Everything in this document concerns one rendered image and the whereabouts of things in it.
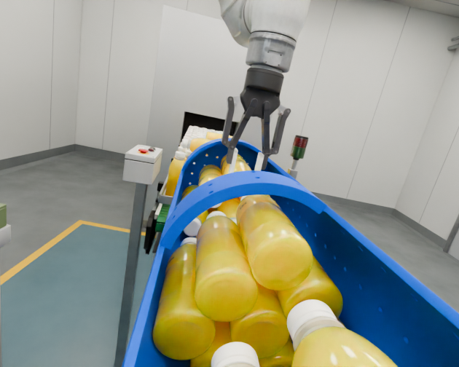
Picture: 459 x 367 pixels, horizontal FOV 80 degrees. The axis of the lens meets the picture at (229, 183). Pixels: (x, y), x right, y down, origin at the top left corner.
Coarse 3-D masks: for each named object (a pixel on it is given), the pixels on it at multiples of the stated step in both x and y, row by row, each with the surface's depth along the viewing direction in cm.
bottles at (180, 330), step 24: (192, 240) 49; (168, 264) 42; (192, 264) 39; (168, 288) 35; (192, 288) 34; (264, 288) 36; (168, 312) 30; (192, 312) 30; (264, 312) 31; (168, 336) 31; (192, 336) 32; (216, 336) 34; (240, 336) 32; (264, 336) 33; (288, 336) 33; (192, 360) 33; (264, 360) 34; (288, 360) 34
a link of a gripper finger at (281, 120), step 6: (288, 108) 56; (288, 114) 56; (282, 120) 57; (276, 126) 59; (282, 126) 57; (276, 132) 58; (282, 132) 57; (276, 138) 58; (276, 144) 58; (276, 150) 58
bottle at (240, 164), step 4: (224, 156) 78; (240, 156) 76; (224, 160) 73; (236, 160) 67; (240, 160) 68; (244, 160) 71; (220, 164) 79; (224, 164) 70; (228, 164) 67; (236, 164) 65; (240, 164) 65; (244, 164) 65; (224, 168) 67; (228, 168) 65; (236, 168) 63; (240, 168) 63; (244, 168) 63; (248, 168) 65; (224, 172) 66
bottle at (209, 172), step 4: (204, 168) 76; (208, 168) 74; (212, 168) 74; (216, 168) 76; (200, 172) 76; (204, 172) 72; (208, 172) 71; (212, 172) 70; (216, 172) 71; (220, 172) 74; (200, 176) 72; (204, 176) 68; (208, 176) 66; (212, 176) 66; (216, 176) 67; (200, 180) 68; (204, 180) 66; (208, 180) 65; (200, 184) 66
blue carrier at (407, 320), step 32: (192, 160) 79; (192, 192) 39; (224, 192) 34; (256, 192) 35; (288, 192) 35; (320, 224) 47; (160, 256) 33; (320, 256) 48; (352, 256) 37; (384, 256) 25; (160, 288) 39; (352, 288) 38; (384, 288) 31; (416, 288) 21; (352, 320) 37; (384, 320) 32; (416, 320) 26; (448, 320) 18; (128, 352) 20; (160, 352) 33; (384, 352) 31; (416, 352) 27; (448, 352) 23
